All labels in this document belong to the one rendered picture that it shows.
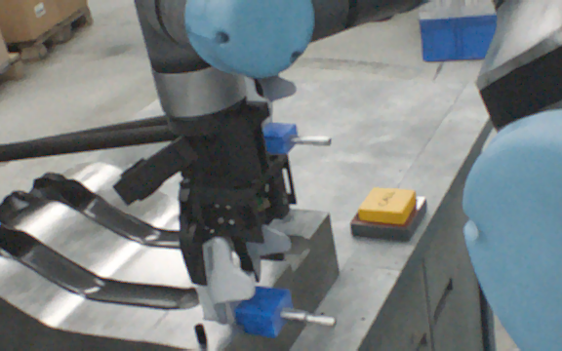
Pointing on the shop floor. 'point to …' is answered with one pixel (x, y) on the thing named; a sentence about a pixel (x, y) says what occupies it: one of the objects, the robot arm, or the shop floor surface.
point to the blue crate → (457, 37)
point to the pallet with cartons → (39, 23)
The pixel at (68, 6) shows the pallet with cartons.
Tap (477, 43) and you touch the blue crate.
